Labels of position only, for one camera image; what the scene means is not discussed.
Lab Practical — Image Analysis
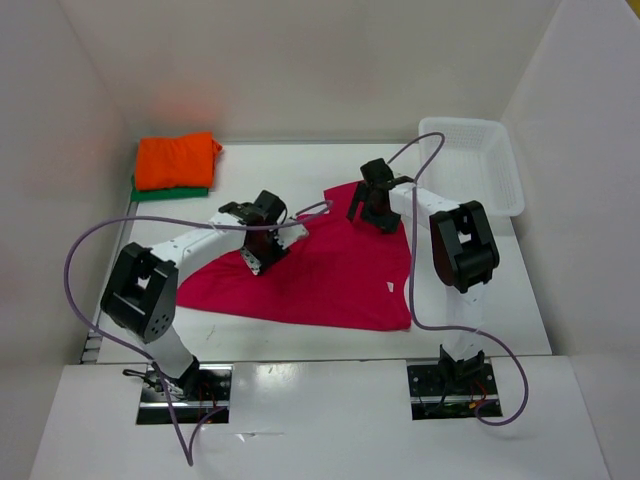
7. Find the pink t-shirt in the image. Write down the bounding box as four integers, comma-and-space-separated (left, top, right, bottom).
177, 183, 411, 332

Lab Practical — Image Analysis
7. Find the green t-shirt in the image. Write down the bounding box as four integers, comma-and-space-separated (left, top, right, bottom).
130, 175, 209, 203

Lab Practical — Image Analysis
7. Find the orange t-shirt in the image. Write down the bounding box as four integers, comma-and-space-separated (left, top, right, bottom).
134, 132, 223, 191

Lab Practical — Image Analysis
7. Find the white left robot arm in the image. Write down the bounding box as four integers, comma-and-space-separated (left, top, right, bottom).
100, 190, 289, 400

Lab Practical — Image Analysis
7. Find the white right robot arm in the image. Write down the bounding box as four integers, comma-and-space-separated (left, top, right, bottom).
347, 158, 500, 393

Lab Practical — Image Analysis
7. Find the white plastic basket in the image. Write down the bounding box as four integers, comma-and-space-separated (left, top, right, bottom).
418, 117, 525, 217

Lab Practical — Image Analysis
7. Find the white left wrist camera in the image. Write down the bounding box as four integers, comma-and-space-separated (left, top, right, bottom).
275, 224, 309, 250

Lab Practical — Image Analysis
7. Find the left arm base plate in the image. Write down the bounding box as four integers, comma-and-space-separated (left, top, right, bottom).
122, 364, 233, 426

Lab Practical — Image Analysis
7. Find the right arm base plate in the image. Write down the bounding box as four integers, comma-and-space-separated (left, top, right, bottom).
406, 360, 502, 421

